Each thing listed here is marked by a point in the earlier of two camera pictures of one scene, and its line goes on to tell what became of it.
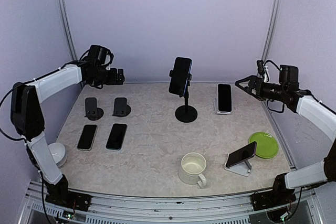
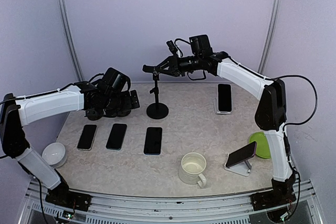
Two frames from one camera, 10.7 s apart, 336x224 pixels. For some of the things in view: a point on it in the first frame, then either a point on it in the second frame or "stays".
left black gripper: [114, 80] → [128, 104]
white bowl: [58, 152] stays
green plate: [266, 146] stays
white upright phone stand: [216, 108] stays
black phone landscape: [116, 137] stays
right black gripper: [252, 85] → [171, 63]
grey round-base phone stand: [92, 112] stays
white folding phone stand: [243, 168] stays
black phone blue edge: [180, 75] → [153, 141]
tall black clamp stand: [185, 114] → [157, 110]
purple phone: [241, 154] stays
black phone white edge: [87, 138] stays
